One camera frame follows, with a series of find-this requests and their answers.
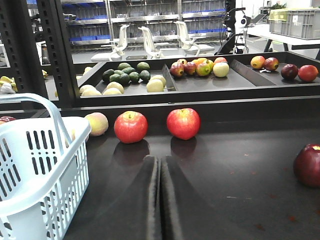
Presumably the black wooden fruit display stand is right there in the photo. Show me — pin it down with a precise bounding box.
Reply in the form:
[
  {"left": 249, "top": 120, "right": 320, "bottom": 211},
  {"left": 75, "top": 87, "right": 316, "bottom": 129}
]
[{"left": 61, "top": 96, "right": 320, "bottom": 240}]

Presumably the light blue plastic basket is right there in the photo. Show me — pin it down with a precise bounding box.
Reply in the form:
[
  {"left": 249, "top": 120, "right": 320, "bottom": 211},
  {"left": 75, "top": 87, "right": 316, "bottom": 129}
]
[{"left": 0, "top": 93, "right": 91, "bottom": 240}]

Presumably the red apple back middle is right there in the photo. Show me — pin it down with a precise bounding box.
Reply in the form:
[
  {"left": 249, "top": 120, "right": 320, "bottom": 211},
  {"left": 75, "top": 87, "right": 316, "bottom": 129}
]
[{"left": 113, "top": 110, "right": 148, "bottom": 144}]

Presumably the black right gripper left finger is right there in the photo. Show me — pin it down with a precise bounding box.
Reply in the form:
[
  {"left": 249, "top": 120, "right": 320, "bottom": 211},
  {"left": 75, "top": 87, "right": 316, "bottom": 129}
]
[{"left": 125, "top": 155, "right": 159, "bottom": 240}]

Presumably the black upper fruit shelf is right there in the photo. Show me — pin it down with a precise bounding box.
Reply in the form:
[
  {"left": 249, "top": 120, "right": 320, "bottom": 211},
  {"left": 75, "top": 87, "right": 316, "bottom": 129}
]
[{"left": 76, "top": 51, "right": 320, "bottom": 107}]

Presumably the dark red apple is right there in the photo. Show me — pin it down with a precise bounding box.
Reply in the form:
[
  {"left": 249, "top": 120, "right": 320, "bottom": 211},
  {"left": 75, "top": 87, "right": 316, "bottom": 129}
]
[{"left": 293, "top": 144, "right": 320, "bottom": 188}]

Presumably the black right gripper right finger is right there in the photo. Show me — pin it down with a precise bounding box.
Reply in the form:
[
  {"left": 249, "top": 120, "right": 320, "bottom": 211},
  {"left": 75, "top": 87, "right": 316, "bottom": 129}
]
[{"left": 160, "top": 155, "right": 240, "bottom": 240}]

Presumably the grey plastic crate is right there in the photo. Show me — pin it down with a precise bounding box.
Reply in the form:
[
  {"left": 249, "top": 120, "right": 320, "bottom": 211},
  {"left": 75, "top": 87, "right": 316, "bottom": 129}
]
[{"left": 268, "top": 7, "right": 320, "bottom": 40}]

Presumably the red apple back right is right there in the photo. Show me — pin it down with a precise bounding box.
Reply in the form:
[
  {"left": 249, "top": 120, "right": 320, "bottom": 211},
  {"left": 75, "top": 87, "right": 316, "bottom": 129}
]
[{"left": 166, "top": 108, "right": 201, "bottom": 140}]

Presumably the pale yellow peach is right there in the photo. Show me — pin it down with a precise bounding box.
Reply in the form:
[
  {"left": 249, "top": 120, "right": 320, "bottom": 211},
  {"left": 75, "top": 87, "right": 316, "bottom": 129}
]
[{"left": 84, "top": 112, "right": 109, "bottom": 137}]

